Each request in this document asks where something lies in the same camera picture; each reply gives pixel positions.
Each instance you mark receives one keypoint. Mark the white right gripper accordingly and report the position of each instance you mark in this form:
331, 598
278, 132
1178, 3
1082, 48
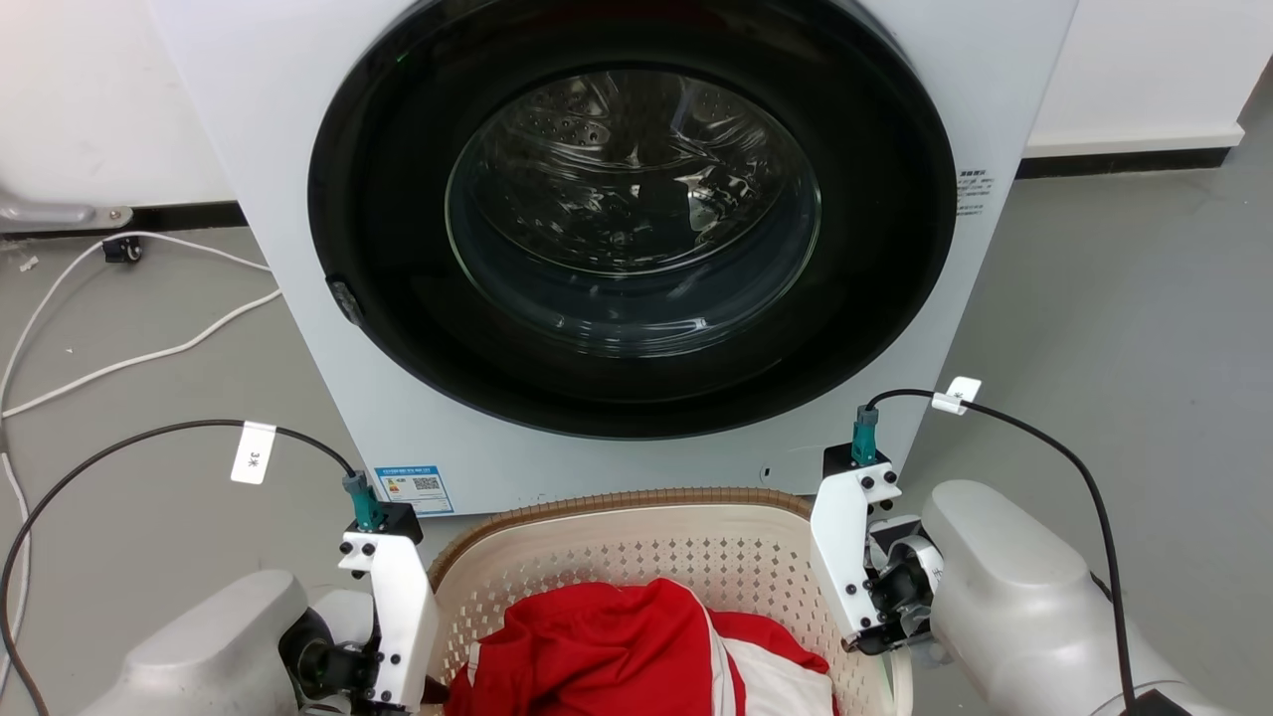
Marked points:
837, 537

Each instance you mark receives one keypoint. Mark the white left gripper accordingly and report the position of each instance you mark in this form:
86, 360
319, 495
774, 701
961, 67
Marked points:
406, 617

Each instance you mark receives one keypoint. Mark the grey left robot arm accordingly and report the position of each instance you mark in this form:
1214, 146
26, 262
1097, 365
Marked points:
209, 646

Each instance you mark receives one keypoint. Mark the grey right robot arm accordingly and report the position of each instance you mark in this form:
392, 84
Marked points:
1014, 607

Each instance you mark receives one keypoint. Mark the cream perforated laundry basket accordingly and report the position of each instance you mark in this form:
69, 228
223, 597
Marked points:
636, 557

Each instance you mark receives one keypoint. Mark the blue energy label sticker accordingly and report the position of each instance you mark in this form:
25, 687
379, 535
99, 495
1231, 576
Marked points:
416, 489

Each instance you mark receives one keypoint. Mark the white front-load washing machine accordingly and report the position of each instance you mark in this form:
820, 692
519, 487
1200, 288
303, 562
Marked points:
398, 438

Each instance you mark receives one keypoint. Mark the red and white garment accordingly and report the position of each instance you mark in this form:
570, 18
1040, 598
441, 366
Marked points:
597, 646

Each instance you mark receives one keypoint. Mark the small text sticker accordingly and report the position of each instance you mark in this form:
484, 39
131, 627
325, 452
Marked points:
975, 194

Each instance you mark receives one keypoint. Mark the small black floor block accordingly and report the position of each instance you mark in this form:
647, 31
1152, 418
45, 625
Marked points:
122, 250

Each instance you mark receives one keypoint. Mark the black round washer door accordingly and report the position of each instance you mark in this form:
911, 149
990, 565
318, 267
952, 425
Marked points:
398, 149

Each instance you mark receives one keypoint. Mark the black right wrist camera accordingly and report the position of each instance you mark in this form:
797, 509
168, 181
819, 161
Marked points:
845, 459

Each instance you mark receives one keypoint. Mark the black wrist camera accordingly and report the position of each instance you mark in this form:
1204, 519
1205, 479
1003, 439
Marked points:
845, 459
393, 519

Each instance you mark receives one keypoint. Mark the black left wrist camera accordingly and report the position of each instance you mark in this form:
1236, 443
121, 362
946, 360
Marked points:
393, 519

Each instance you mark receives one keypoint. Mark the grey metal pipe bracket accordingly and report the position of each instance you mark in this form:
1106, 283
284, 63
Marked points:
50, 212

